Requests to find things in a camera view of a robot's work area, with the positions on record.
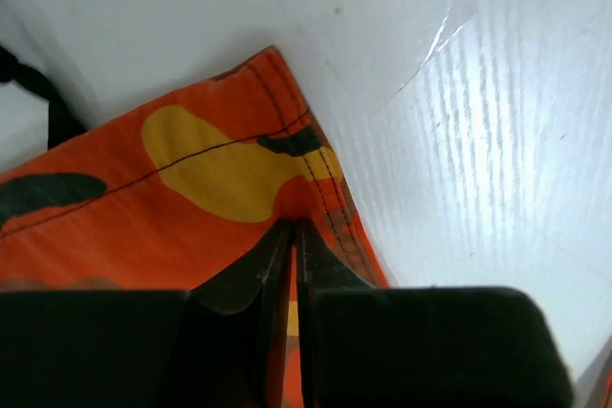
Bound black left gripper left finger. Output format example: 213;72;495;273
1;220;293;407

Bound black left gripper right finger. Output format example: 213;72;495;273
296;220;574;407

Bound orange camouflage trousers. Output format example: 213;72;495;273
1;47;393;407

